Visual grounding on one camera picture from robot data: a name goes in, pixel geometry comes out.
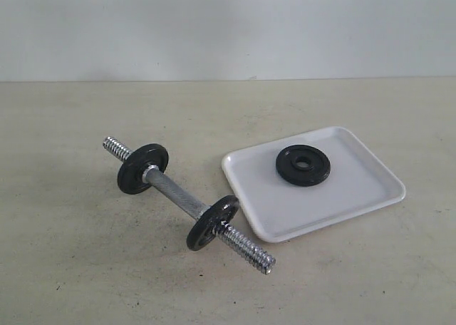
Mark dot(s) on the chrome threaded dumbbell bar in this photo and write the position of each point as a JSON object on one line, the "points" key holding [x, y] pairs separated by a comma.
{"points": [[251, 252]]}

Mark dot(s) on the black weight plate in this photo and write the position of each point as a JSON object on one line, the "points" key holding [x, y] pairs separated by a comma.
{"points": [[303, 165]]}

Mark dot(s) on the white rectangular plastic tray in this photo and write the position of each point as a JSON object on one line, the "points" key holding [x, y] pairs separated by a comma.
{"points": [[276, 210]]}

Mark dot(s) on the black plate bar end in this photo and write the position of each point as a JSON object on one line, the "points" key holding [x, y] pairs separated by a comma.
{"points": [[136, 162]]}

